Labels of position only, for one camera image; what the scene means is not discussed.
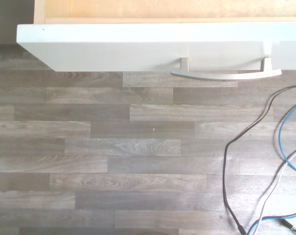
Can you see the white drawer with wooden interior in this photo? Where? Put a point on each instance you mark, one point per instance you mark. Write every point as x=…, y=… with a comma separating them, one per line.
x=113, y=49

